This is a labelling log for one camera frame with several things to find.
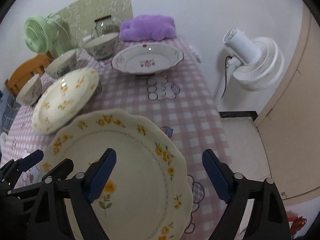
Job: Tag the blue floral ceramic bowl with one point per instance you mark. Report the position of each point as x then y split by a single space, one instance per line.
62 65

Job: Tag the pink checkered tablecloth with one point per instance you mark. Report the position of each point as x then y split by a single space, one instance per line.
179 102

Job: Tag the green desk fan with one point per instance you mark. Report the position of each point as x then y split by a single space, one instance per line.
45 34

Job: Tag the green patterned wall mat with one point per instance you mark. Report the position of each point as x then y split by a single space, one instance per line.
78 18

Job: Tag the small cream yellow-flower plate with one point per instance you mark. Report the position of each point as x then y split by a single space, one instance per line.
64 99

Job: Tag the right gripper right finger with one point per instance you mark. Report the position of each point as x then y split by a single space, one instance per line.
268 218

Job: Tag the small floral ceramic bowl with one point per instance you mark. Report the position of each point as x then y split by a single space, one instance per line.
102 47

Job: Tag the purple plush cushion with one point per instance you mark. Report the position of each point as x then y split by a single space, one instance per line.
148 27

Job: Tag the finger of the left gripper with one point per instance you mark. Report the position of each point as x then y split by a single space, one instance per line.
41 208
12 170

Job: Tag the blue plaid bedding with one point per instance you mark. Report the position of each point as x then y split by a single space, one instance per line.
9 110

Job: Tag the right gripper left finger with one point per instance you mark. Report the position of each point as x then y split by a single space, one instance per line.
89 188

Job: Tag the large cream yellow-flower plate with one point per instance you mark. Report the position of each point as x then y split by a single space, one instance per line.
147 195

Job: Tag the green-rimmed leaf pattern bowl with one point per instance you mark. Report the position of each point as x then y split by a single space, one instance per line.
30 92

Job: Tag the white standing fan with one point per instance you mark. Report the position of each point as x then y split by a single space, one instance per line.
255 63

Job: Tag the glass jar with lid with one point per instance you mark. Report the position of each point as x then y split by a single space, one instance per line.
103 25

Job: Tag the white red-rimmed flower plate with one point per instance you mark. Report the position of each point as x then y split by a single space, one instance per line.
147 59

